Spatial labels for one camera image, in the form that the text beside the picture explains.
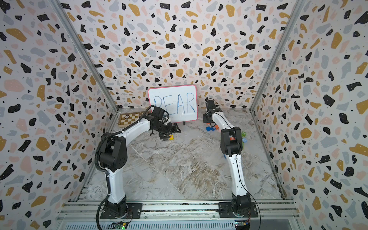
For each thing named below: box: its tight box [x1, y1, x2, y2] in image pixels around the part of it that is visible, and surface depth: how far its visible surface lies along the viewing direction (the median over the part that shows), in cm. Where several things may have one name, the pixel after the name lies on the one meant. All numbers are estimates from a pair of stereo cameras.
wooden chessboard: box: [117, 111, 145, 128], surface depth 115 cm
